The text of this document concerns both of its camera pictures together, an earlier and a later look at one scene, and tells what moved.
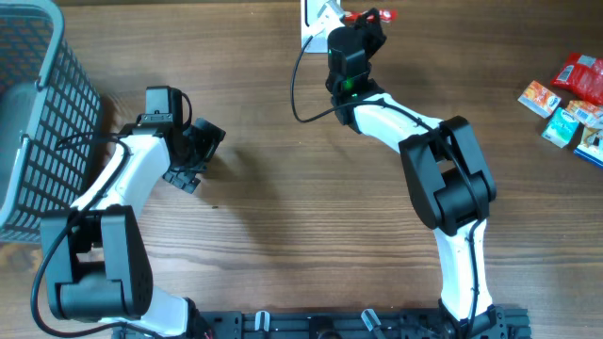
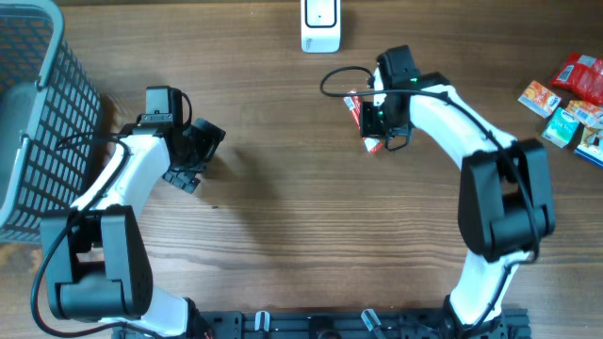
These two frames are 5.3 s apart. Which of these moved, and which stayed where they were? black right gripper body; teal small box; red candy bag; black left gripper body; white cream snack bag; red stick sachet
Moved: black right gripper body; red stick sachet
Stayed: red candy bag; white cream snack bag; teal small box; black left gripper body
